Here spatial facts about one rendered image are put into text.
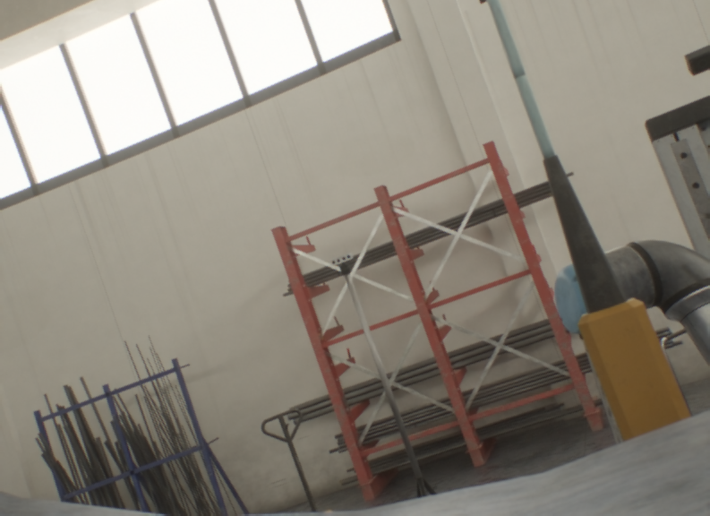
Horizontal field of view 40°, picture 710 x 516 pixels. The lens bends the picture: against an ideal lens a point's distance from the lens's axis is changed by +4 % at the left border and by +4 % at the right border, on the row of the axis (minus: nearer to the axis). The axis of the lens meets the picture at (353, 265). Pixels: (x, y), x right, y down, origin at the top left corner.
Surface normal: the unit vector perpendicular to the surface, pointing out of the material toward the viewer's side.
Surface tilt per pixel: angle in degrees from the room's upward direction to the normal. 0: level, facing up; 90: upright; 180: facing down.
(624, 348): 90
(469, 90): 90
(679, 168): 90
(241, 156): 90
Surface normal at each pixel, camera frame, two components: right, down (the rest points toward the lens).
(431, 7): -0.25, 0.01
